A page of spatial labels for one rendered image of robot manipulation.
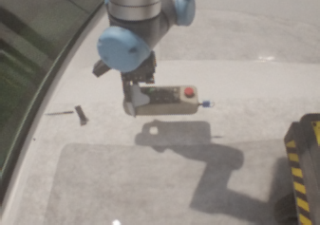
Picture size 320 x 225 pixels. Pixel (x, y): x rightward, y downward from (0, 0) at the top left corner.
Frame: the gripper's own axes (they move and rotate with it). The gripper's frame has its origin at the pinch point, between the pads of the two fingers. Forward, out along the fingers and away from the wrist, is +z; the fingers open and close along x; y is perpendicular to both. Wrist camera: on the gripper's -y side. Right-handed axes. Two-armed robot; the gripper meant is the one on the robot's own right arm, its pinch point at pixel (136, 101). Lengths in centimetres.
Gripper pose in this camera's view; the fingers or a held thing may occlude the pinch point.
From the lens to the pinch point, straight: 69.1
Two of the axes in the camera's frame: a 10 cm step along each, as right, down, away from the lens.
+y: 9.9, -0.3, -1.1
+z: 0.9, 6.8, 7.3
